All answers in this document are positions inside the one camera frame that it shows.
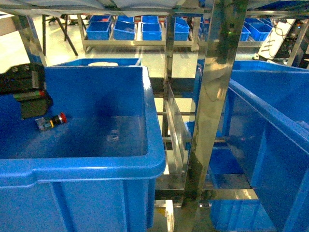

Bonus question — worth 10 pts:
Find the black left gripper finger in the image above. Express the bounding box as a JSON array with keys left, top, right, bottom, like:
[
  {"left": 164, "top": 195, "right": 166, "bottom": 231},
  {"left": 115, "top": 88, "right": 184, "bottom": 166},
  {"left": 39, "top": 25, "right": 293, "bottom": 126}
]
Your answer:
[{"left": 0, "top": 63, "right": 54, "bottom": 119}]

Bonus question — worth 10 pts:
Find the red mushroom push button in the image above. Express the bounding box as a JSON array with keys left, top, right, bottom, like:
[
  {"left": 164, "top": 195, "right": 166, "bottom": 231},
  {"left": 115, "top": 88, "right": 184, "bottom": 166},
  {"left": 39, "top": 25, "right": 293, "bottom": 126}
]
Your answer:
[{"left": 35, "top": 112, "right": 67, "bottom": 131}]

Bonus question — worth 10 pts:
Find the large blue shelf bin left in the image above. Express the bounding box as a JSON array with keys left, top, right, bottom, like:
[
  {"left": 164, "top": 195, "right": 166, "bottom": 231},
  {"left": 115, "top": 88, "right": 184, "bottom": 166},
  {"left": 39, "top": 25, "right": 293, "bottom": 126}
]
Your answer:
[{"left": 0, "top": 66, "right": 166, "bottom": 232}]

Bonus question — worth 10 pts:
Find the large blue shelf bin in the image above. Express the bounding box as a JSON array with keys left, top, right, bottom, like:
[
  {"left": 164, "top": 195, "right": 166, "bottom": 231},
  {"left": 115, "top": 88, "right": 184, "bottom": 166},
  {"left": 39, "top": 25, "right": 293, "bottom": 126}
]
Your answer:
[
  {"left": 223, "top": 61, "right": 309, "bottom": 232},
  {"left": 0, "top": 66, "right": 166, "bottom": 232}
]

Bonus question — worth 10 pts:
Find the blue bin lower shelf right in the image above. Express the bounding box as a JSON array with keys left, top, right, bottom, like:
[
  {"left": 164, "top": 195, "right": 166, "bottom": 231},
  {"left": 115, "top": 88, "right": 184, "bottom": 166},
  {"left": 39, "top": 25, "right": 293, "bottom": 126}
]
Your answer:
[{"left": 210, "top": 200, "right": 277, "bottom": 232}]

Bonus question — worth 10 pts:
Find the large blue shelf bin right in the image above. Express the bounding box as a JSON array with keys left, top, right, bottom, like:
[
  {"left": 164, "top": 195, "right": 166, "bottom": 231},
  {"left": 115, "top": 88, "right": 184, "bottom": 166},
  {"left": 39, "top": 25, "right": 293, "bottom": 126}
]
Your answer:
[{"left": 223, "top": 61, "right": 309, "bottom": 232}]

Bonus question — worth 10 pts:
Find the steel shelf upright post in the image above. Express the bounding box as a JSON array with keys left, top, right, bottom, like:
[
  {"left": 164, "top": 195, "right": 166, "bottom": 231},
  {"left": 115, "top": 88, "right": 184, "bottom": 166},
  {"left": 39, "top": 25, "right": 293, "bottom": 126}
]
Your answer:
[{"left": 174, "top": 0, "right": 249, "bottom": 232}]

